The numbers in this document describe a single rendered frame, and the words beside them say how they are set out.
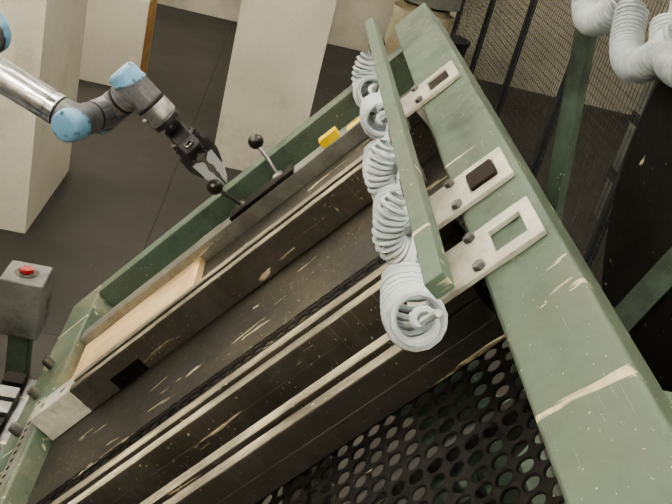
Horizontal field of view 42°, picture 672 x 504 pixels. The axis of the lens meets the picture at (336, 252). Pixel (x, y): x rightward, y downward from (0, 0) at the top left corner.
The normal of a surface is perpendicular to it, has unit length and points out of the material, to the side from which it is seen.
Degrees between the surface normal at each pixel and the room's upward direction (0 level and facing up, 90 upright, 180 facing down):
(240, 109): 90
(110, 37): 90
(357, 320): 90
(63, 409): 90
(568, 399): 53
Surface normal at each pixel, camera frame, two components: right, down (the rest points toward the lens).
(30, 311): 0.02, 0.44
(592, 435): -0.63, -0.69
